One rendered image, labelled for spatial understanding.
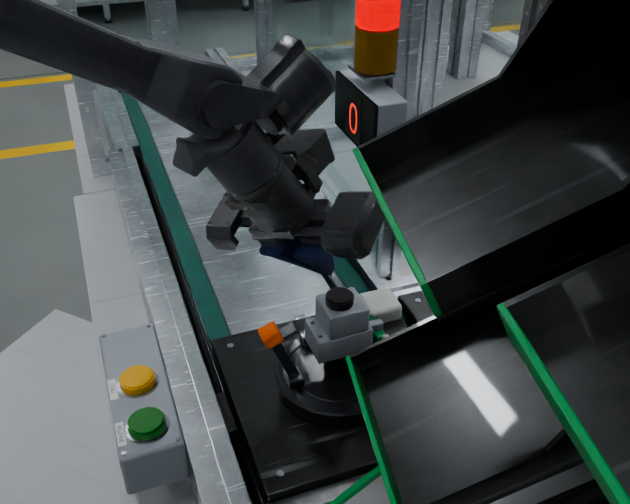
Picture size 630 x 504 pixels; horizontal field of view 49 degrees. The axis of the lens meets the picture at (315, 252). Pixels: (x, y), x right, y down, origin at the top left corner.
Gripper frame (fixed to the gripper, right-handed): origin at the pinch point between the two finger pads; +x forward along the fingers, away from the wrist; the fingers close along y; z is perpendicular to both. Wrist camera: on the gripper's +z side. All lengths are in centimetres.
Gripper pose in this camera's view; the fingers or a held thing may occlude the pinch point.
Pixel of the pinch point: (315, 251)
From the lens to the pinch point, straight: 69.3
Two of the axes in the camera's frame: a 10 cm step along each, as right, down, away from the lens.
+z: 3.9, -8.1, 4.5
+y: -8.0, -0.5, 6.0
